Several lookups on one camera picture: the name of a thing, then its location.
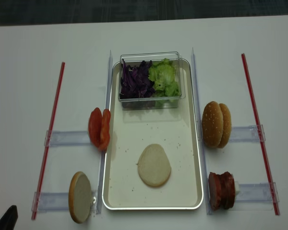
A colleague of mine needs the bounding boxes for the clear holder lower left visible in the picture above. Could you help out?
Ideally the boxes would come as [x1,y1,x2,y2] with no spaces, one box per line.
[31,190,98,214]

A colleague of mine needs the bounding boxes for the green lettuce pile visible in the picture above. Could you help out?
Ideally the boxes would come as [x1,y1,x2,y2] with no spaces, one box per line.
[148,58,180,97]

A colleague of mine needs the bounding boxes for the upright bun half left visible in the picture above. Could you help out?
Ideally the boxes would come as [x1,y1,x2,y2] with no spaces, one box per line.
[68,171,92,224]

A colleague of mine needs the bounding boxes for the clear holder lower right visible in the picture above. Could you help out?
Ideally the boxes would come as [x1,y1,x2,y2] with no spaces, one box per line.
[232,183,279,211]

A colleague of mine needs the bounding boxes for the black left arm gripper tip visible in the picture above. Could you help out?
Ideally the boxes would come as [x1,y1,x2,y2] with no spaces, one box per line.
[0,205,18,230]

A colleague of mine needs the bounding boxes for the red strip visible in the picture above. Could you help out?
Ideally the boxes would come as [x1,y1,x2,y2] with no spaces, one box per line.
[241,53,280,216]
[31,62,65,220]

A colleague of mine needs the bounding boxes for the bottom bun slice on tray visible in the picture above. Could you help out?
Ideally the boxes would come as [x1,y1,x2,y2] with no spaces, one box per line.
[137,144,171,187]

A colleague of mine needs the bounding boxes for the front meat patty slice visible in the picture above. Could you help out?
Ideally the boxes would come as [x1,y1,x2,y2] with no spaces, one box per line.
[208,172,222,211]

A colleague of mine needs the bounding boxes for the clear holder upper left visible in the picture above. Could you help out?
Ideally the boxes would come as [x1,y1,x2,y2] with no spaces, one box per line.
[44,130,91,147]

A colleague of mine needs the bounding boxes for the white cheese piece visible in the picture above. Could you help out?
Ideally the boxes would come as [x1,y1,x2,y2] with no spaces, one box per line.
[234,179,240,196]

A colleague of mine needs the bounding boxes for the clear holder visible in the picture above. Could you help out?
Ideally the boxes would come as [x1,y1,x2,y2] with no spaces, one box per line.
[229,125,266,142]
[232,183,279,211]
[44,130,91,147]
[31,190,98,214]

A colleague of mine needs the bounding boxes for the left red strip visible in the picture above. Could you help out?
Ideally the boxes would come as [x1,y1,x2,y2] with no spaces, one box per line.
[31,62,65,220]

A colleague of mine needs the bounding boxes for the cream metal tray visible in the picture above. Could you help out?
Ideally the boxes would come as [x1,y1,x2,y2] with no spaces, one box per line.
[102,60,204,210]

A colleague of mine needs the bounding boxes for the purple cabbage leaves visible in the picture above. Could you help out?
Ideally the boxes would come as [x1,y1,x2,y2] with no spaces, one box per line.
[120,60,156,99]

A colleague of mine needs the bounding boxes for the clear plastic food container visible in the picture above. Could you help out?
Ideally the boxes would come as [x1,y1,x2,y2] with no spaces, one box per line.
[118,51,185,110]

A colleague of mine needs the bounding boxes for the sesame bun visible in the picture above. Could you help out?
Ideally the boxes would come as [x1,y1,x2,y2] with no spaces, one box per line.
[218,103,232,148]
[202,101,224,148]

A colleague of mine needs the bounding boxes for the front sesame bun top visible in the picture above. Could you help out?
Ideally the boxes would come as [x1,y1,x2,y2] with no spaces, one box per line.
[202,101,224,148]

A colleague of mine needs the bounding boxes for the rear sesame bun top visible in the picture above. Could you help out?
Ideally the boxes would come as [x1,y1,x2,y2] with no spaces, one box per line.
[218,103,232,148]

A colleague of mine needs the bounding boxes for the right red strip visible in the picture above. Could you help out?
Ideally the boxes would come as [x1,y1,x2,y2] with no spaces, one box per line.
[241,53,280,216]

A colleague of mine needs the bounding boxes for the clear holder upper right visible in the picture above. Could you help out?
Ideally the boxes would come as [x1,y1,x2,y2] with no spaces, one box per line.
[229,125,266,142]

